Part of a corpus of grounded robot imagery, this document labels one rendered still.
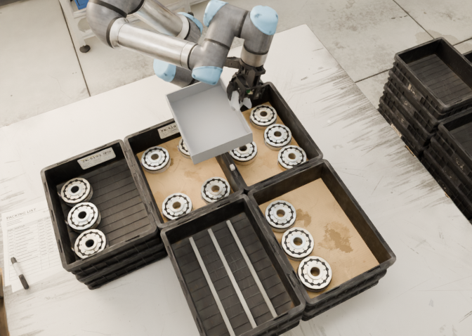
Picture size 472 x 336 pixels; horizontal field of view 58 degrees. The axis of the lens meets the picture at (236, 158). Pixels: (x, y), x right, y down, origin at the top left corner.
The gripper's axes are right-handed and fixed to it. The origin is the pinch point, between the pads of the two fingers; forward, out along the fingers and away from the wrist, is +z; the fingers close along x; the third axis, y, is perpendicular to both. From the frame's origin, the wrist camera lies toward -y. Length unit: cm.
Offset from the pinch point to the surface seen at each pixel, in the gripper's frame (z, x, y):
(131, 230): 37, -38, 12
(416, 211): 22, 56, 48
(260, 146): 21.5, 14.4, 3.3
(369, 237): 14, 24, 53
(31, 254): 60, -70, -3
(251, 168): 23.6, 7.2, 10.2
